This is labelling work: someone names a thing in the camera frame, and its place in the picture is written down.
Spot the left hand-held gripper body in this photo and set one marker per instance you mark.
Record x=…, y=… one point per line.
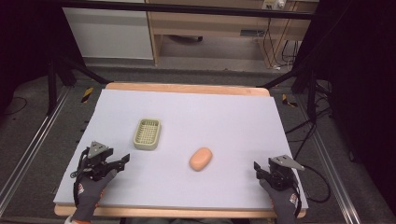
x=97, y=159

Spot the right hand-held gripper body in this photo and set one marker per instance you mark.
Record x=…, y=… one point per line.
x=281, y=174

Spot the green soap dish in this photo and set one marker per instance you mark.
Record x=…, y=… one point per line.
x=147, y=133

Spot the person's right hand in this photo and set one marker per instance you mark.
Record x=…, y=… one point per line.
x=282, y=202

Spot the person's left hand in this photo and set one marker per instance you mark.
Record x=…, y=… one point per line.
x=89, y=196

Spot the yellow black striped tape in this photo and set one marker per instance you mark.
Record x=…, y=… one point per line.
x=288, y=101
x=87, y=95

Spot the white foam board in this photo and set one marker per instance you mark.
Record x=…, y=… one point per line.
x=193, y=124

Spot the wooden table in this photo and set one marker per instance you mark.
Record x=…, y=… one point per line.
x=186, y=88

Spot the white cabinet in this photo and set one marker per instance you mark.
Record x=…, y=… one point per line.
x=109, y=34

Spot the wooden desk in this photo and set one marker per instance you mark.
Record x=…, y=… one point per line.
x=218, y=25

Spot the black crossbar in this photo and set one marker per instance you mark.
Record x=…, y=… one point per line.
x=186, y=8

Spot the metal floor rail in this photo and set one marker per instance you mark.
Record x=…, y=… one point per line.
x=31, y=143
x=336, y=180

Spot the black metal frame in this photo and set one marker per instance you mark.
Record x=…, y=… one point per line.
x=305, y=84
x=62, y=71

